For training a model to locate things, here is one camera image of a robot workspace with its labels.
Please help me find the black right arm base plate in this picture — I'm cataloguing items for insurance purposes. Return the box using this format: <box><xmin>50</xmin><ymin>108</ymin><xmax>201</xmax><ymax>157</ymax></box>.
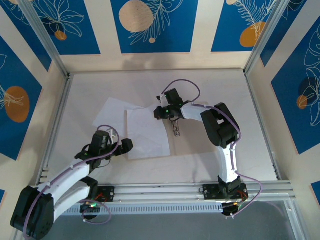
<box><xmin>202</xmin><ymin>183</ymin><xmax>248</xmax><ymax>201</ymax></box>

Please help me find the white paper sheet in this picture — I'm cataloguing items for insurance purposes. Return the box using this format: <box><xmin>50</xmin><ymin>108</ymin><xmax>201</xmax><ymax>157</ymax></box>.
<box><xmin>124</xmin><ymin>104</ymin><xmax>172</xmax><ymax>161</ymax></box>
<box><xmin>92</xmin><ymin>96</ymin><xmax>145</xmax><ymax>128</ymax></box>

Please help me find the aluminium mounting rail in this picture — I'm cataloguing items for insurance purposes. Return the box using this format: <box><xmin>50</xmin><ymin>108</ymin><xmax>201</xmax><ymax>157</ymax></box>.
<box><xmin>21</xmin><ymin>180</ymin><xmax>293</xmax><ymax>208</ymax></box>

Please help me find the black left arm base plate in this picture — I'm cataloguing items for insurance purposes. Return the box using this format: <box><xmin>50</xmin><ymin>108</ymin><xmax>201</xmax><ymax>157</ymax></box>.
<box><xmin>69</xmin><ymin>185</ymin><xmax>116</xmax><ymax>203</ymax></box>

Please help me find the grey glossy panel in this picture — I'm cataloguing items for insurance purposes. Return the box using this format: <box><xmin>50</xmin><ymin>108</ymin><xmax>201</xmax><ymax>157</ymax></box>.
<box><xmin>23</xmin><ymin>199</ymin><xmax>297</xmax><ymax>240</ymax></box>

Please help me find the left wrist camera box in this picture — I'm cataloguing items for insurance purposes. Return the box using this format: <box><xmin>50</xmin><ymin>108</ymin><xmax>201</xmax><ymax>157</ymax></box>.
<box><xmin>105</xmin><ymin>126</ymin><xmax>120</xmax><ymax>145</ymax></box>

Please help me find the grey slotted cable duct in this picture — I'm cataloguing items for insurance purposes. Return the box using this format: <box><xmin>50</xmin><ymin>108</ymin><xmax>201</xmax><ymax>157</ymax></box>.
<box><xmin>31</xmin><ymin>202</ymin><xmax>224</xmax><ymax>216</ymax></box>

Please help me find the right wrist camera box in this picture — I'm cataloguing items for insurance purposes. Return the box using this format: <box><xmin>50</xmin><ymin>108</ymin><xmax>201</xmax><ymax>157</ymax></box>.
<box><xmin>156</xmin><ymin>93</ymin><xmax>168</xmax><ymax>106</ymax></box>

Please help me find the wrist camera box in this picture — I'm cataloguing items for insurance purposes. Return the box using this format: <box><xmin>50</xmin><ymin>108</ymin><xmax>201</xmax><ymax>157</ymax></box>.
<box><xmin>105</xmin><ymin>126</ymin><xmax>120</xmax><ymax>145</ymax></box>
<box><xmin>156</xmin><ymin>93</ymin><xmax>168</xmax><ymax>106</ymax></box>

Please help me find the aluminium frame post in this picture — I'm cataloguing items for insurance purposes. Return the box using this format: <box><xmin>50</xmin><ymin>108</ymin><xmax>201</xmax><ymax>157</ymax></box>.
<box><xmin>243</xmin><ymin>0</ymin><xmax>287</xmax><ymax>76</ymax></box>
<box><xmin>16</xmin><ymin>0</ymin><xmax>70</xmax><ymax>78</ymax></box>

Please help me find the metal folder clip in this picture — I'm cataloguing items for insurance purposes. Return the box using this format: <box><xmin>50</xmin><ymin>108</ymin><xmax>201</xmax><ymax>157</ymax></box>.
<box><xmin>171</xmin><ymin>119</ymin><xmax>182</xmax><ymax>137</ymax></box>

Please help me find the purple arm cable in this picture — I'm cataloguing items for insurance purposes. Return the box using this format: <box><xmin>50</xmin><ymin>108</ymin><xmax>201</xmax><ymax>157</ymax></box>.
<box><xmin>162</xmin><ymin>79</ymin><xmax>263</xmax><ymax>219</ymax></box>
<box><xmin>22</xmin><ymin>124</ymin><xmax>121</xmax><ymax>240</ymax></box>

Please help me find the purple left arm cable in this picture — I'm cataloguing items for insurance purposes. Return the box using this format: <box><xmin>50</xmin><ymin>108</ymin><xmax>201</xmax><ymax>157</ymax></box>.
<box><xmin>22</xmin><ymin>124</ymin><xmax>121</xmax><ymax>240</ymax></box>

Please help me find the aluminium table side rail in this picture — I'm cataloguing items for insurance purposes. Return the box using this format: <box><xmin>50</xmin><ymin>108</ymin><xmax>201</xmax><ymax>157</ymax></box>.
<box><xmin>244</xmin><ymin>71</ymin><xmax>283</xmax><ymax>181</ymax></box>
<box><xmin>36</xmin><ymin>73</ymin><xmax>73</xmax><ymax>186</ymax></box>

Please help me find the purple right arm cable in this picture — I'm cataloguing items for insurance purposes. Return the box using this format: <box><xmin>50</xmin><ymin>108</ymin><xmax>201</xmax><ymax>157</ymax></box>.
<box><xmin>162</xmin><ymin>79</ymin><xmax>263</xmax><ymax>219</ymax></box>

